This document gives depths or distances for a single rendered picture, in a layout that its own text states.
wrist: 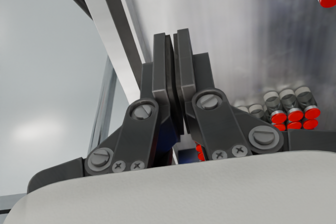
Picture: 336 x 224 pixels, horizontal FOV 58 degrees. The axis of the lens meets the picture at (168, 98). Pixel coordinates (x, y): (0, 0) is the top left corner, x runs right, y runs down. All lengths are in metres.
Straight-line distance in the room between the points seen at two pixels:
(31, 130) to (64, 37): 0.77
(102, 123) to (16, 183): 1.82
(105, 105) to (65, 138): 1.12
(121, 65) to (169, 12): 0.10
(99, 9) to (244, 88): 0.23
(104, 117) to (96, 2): 0.60
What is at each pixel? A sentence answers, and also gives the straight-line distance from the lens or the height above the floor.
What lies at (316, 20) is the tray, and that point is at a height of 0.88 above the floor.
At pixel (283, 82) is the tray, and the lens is 0.47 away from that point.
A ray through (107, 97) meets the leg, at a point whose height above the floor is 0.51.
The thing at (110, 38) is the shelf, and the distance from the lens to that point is 0.39.
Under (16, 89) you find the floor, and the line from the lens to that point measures 1.82.
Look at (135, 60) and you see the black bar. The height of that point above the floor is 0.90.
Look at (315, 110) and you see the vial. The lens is 0.46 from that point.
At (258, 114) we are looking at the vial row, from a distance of 0.47.
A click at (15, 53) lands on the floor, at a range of 1.65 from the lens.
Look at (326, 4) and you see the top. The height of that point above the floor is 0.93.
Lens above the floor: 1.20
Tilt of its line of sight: 45 degrees down
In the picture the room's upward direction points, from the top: 179 degrees clockwise
